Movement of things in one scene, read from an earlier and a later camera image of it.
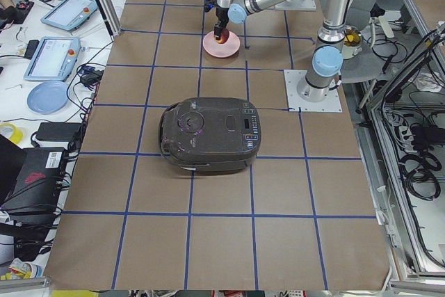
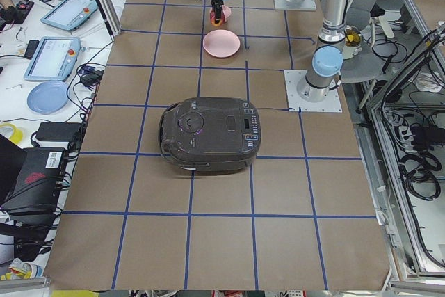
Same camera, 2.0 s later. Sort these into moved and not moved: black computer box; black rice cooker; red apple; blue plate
Moved: red apple
Not moved: black computer box; black rice cooker; blue plate
